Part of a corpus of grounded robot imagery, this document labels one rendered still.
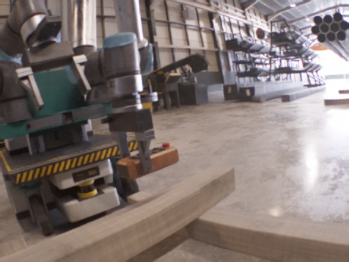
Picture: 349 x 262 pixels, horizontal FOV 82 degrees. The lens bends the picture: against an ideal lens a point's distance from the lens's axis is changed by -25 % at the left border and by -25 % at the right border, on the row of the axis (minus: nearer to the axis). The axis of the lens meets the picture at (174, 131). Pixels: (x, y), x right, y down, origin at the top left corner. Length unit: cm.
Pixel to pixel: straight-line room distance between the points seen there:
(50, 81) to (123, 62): 69
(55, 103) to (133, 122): 71
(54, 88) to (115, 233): 83
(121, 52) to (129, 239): 46
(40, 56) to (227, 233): 71
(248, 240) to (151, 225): 29
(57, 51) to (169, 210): 51
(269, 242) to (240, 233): 10
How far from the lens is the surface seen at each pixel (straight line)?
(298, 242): 70
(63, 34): 139
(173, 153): 72
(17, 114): 104
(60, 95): 127
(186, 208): 78
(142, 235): 68
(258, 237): 74
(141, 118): 61
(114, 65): 63
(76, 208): 106
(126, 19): 112
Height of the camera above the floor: 50
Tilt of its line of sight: 8 degrees down
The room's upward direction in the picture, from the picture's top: 8 degrees counter-clockwise
